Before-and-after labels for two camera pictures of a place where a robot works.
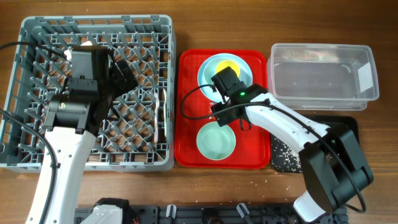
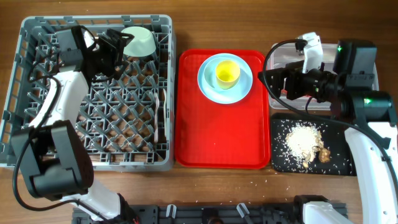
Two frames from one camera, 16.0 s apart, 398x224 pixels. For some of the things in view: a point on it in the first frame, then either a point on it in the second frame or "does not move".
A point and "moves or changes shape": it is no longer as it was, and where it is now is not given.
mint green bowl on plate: [210, 70] does not move
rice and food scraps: [284, 158] moves or changes shape
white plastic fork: [156, 105] does not move
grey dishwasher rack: [138, 132] does not move
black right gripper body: [225, 117] -> [317, 84]
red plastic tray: [193, 111] does not move
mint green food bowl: [216, 142] -> [142, 45]
